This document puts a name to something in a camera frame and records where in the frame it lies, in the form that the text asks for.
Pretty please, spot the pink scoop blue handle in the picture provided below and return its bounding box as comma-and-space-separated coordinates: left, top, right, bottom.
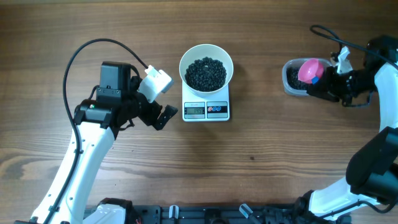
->
298, 58, 324, 84

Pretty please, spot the pile of black beans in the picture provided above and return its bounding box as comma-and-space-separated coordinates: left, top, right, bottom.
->
184, 57, 226, 92

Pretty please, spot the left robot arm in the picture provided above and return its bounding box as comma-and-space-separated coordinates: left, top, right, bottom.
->
29, 62, 178, 223

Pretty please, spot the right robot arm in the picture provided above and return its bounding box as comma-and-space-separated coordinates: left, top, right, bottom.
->
291, 35, 397, 223

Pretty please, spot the white digital kitchen scale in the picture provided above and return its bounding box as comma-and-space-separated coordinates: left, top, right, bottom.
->
182, 84, 230, 122

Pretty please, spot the white bowl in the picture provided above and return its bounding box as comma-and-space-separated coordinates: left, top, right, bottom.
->
179, 44, 234, 96

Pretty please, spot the clear plastic container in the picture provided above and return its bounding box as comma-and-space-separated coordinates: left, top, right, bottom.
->
282, 58, 319, 96

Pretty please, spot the left black camera cable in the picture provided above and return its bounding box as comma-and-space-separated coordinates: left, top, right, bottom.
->
42, 38, 150, 224

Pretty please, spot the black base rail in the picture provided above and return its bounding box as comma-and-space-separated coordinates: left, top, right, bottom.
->
83, 203, 352, 224

